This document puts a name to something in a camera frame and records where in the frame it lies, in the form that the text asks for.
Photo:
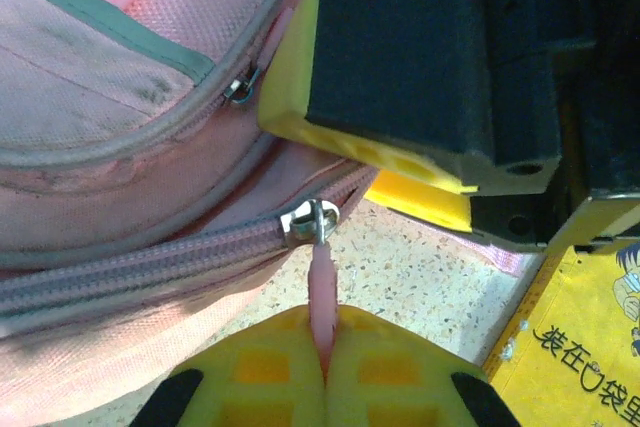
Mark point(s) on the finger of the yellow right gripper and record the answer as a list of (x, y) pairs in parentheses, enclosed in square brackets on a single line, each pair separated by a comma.
[(440, 207), (400, 47)]

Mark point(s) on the yellow cartoon book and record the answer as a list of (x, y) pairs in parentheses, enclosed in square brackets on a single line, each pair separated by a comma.
[(575, 347)]

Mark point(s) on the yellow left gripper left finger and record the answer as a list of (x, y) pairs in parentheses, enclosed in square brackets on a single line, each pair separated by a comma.
[(260, 372)]

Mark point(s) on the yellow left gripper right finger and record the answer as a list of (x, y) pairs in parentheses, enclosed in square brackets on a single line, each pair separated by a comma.
[(395, 372)]

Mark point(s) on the pink school backpack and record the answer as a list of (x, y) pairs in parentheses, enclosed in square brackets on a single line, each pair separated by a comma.
[(100, 97)]

